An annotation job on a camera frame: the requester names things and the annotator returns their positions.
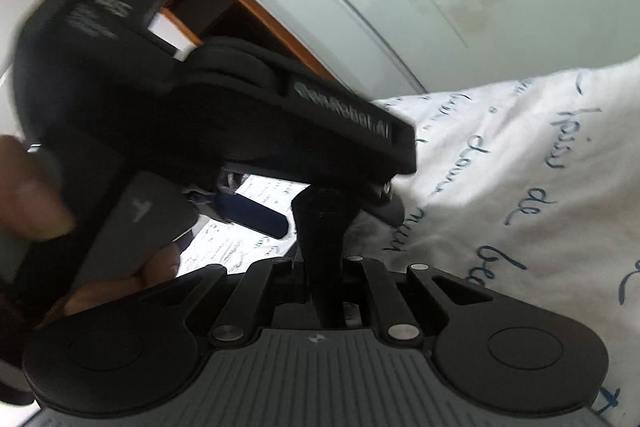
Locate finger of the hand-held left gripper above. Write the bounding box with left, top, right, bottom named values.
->
left=350, top=177, right=407, bottom=228
left=187, top=187, right=290, bottom=239

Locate person's left hand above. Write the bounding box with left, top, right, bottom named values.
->
left=0, top=134, right=182, bottom=325

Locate white printed bed sheet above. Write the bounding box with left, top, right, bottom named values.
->
left=175, top=56, right=640, bottom=427

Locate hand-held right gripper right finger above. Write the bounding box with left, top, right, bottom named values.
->
left=342, top=255, right=493, bottom=340

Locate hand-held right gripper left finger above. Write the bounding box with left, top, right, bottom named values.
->
left=142, top=257, right=306, bottom=345

